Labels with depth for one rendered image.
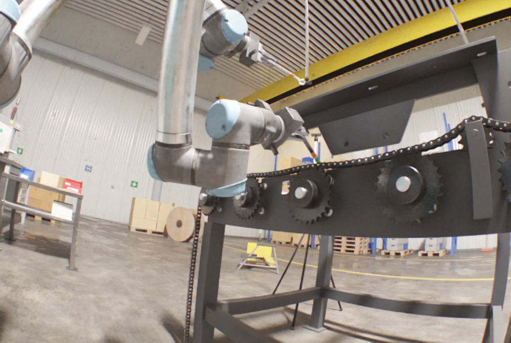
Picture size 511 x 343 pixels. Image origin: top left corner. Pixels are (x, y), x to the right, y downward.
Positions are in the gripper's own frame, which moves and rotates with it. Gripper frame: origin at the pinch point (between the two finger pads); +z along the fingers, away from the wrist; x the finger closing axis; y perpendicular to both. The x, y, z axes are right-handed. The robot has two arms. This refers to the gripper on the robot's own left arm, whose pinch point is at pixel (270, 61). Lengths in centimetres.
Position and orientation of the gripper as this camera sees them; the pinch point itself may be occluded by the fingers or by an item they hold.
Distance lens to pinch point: 103.8
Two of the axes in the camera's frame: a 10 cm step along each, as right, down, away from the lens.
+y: 6.3, -1.6, -7.6
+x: 1.1, -9.5, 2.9
